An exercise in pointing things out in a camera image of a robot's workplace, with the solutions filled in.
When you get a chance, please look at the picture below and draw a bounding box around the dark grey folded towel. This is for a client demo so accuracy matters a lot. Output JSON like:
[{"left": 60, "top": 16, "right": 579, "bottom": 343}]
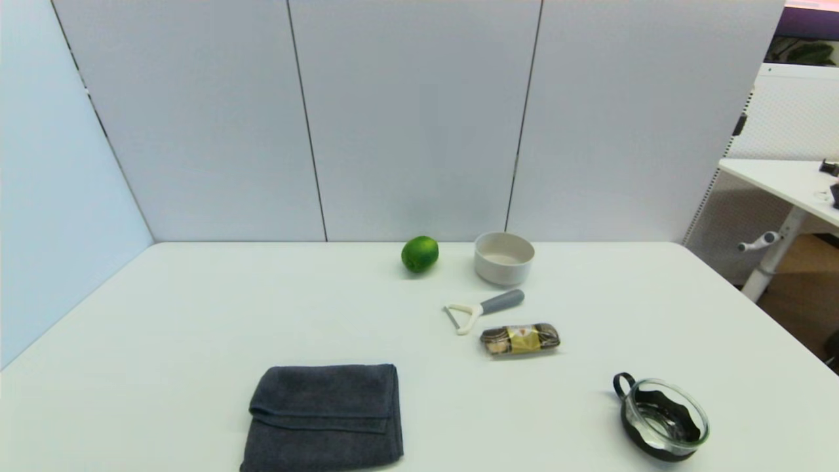
[{"left": 239, "top": 363, "right": 405, "bottom": 472}]

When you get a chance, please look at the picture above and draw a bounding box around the green potted plant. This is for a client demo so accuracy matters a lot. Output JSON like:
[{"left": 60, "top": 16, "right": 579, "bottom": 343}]
[{"left": 768, "top": 36, "right": 838, "bottom": 66}]

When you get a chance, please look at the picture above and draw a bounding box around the white side desk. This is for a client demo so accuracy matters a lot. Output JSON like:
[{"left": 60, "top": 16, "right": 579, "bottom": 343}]
[{"left": 718, "top": 157, "right": 839, "bottom": 303}]

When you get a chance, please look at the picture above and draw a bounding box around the green lime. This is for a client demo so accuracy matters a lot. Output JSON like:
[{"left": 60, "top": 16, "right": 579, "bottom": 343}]
[{"left": 400, "top": 235, "right": 440, "bottom": 275}]

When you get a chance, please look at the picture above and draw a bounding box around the white ceramic bowl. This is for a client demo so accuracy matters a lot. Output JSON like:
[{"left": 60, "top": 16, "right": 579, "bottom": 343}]
[{"left": 473, "top": 231, "right": 536, "bottom": 287}]

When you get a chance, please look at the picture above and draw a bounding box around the glass cup with black holder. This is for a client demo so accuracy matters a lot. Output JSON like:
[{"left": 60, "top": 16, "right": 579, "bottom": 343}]
[{"left": 612, "top": 371, "right": 711, "bottom": 463}]

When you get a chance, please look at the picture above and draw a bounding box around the wrapped chocolate biscuit packet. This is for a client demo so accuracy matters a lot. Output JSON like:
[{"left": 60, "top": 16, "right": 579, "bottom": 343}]
[{"left": 478, "top": 322, "right": 562, "bottom": 359}]

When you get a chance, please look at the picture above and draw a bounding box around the grey handled white peeler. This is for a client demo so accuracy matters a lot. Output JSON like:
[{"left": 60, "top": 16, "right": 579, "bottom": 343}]
[{"left": 443, "top": 288, "right": 526, "bottom": 337}]

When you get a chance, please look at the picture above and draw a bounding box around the white perforated partition panel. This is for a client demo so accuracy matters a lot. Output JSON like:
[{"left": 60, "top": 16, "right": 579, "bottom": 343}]
[{"left": 682, "top": 62, "right": 839, "bottom": 286}]

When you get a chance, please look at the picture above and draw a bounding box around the white desk crank handle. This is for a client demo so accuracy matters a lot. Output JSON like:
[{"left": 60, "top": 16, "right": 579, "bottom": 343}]
[{"left": 737, "top": 230, "right": 781, "bottom": 254}]

